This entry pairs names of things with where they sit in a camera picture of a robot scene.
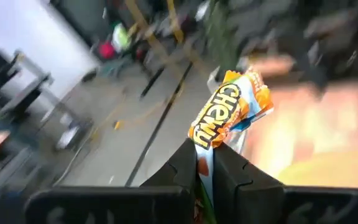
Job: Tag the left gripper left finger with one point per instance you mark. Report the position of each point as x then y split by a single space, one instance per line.
179 174

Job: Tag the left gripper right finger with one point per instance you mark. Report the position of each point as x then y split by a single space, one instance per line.
241 193

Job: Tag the red object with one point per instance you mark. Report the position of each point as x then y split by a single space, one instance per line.
106 50

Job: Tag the green and white object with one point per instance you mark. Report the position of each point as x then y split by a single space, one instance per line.
120 37

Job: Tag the yellow stand leg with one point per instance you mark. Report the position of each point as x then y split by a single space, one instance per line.
176 21
143 28

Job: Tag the black office desk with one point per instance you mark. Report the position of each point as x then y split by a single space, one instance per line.
8 81

